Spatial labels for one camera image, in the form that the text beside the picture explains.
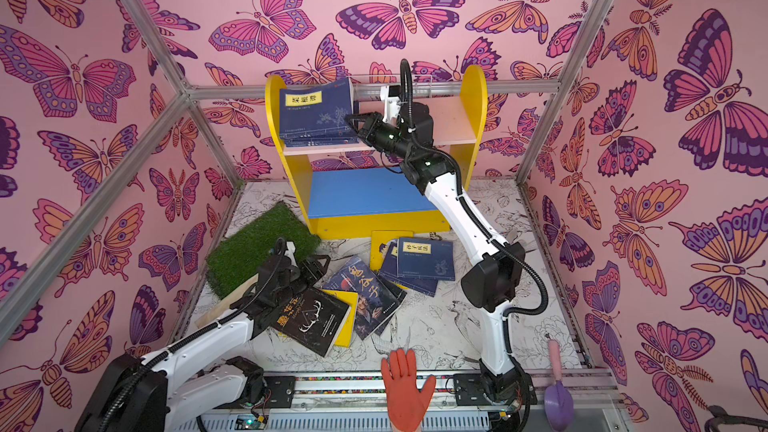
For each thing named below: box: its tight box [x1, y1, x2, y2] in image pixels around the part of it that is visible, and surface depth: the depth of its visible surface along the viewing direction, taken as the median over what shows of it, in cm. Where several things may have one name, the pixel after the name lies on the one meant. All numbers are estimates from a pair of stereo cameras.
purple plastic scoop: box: [544, 339, 575, 432], surface depth 72 cm
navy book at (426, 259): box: [398, 237, 455, 281], surface depth 96 cm
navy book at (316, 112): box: [279, 78, 355, 139], surface depth 73 cm
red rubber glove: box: [381, 348, 437, 432], surface depth 75 cm
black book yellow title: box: [271, 289, 351, 357], surface depth 83 cm
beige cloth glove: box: [196, 273, 259, 328], surface depth 89 cm
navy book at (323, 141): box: [284, 136, 360, 147], surface depth 73 cm
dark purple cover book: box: [322, 256, 402, 341], surface depth 87 cm
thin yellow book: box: [321, 289, 359, 348], surface depth 83 cm
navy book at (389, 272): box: [379, 238, 438, 297], surface depth 92 cm
